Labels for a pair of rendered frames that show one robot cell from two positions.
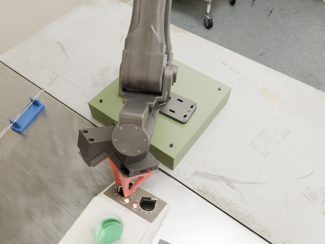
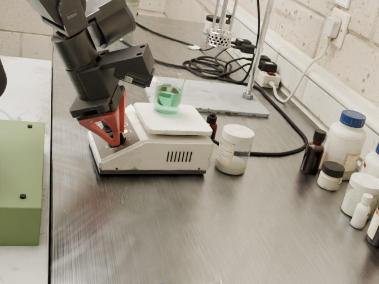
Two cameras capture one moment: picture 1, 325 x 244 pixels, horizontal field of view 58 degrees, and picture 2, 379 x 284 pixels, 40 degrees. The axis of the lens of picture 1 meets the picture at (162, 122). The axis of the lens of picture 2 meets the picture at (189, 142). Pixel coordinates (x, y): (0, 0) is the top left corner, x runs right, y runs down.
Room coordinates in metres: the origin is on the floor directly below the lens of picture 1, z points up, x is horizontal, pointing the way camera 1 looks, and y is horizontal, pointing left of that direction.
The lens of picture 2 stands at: (0.83, 0.65, 1.35)
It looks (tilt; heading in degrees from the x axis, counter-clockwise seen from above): 25 degrees down; 216
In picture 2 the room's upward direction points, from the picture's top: 11 degrees clockwise
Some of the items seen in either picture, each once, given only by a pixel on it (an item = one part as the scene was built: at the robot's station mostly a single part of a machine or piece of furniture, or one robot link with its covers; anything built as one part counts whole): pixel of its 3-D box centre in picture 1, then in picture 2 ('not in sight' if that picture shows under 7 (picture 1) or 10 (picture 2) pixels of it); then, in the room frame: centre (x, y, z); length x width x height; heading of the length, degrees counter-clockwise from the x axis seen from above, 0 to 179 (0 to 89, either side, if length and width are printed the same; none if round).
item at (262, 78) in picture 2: not in sight; (249, 59); (-0.57, -0.19, 0.92); 0.40 x 0.06 x 0.04; 54
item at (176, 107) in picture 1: (156, 88); not in sight; (0.49, 0.01, 1.00); 0.20 x 0.07 x 0.08; 59
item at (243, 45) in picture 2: not in sight; (245, 48); (-0.58, -0.22, 0.95); 0.07 x 0.04 x 0.02; 144
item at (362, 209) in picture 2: not in sight; (362, 211); (0.02, 0.45, 0.93); 0.02 x 0.02 x 0.06
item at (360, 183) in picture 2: not in sight; (361, 196); (-0.02, 0.43, 0.93); 0.06 x 0.06 x 0.07
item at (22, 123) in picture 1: (26, 113); not in sight; (0.48, 0.36, 0.92); 0.10 x 0.03 x 0.04; 156
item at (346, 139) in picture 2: not in sight; (344, 143); (-0.13, 0.33, 0.96); 0.07 x 0.07 x 0.13
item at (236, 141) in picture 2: not in sight; (234, 150); (0.06, 0.20, 0.94); 0.06 x 0.06 x 0.08
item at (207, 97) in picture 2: not in sight; (203, 95); (-0.20, -0.08, 0.91); 0.30 x 0.20 x 0.01; 144
